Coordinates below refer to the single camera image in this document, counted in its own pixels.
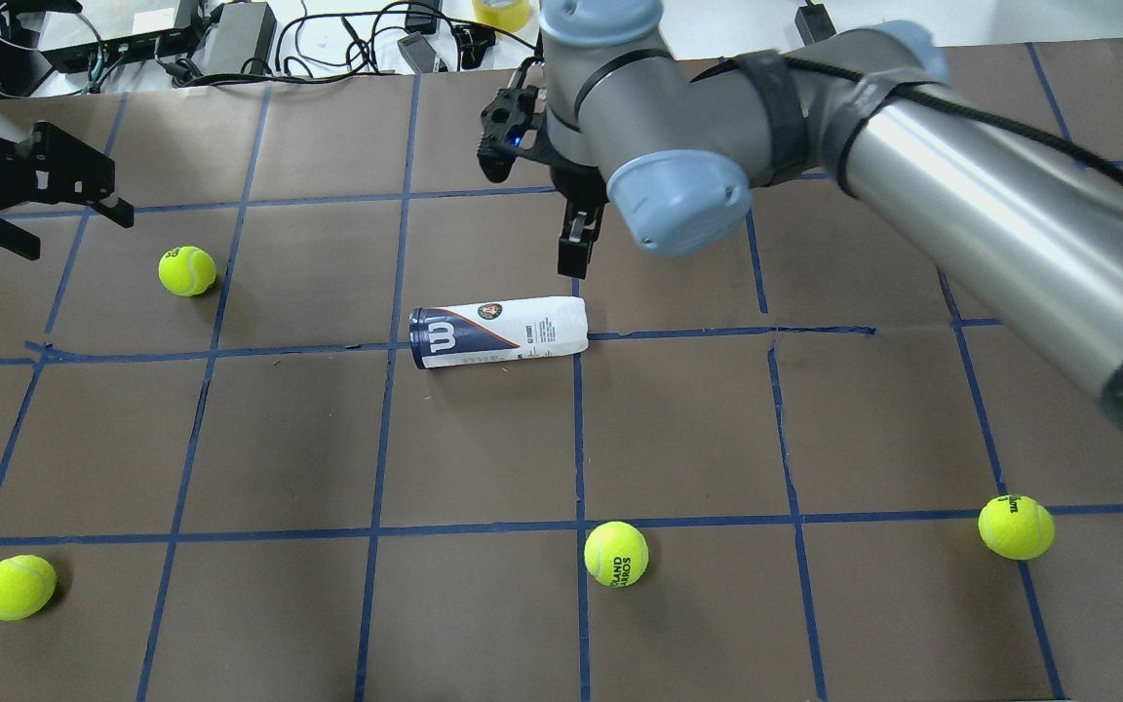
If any small grey adapter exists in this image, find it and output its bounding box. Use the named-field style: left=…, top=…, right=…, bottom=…
left=398, top=31, right=449, bottom=74

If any tennis ball upper left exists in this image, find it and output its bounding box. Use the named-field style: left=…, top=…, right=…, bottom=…
left=157, top=246, right=217, bottom=297

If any tennis ball lower left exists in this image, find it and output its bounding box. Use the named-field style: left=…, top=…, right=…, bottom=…
left=0, top=555, right=58, bottom=621

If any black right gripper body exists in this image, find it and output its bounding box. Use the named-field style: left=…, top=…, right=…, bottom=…
left=480, top=58, right=609, bottom=204

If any tennis ball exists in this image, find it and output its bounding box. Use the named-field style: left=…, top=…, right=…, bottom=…
left=0, top=555, right=58, bottom=621
left=157, top=246, right=217, bottom=297
left=977, top=494, right=1056, bottom=563
left=583, top=521, right=649, bottom=589

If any tennis ball lower right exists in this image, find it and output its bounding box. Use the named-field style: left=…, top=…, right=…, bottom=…
left=977, top=494, right=1056, bottom=563

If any tennis ball bottom centre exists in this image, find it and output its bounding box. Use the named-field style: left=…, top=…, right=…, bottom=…
left=583, top=521, right=649, bottom=589

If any yellow tape roll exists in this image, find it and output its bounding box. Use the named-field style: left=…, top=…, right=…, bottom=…
left=472, top=0, right=531, bottom=34

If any black cable bundle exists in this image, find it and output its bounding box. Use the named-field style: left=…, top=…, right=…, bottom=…
left=172, top=0, right=523, bottom=89

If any grey power adapter brick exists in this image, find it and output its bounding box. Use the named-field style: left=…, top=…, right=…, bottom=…
left=197, top=1, right=277, bottom=75

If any white blue tennis ball can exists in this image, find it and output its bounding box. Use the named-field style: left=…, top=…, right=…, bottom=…
left=408, top=297, right=588, bottom=370

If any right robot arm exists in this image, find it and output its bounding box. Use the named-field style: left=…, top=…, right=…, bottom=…
left=478, top=1, right=1123, bottom=432

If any black power adapter right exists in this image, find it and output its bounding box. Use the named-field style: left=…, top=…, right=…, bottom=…
left=794, top=1, right=837, bottom=46

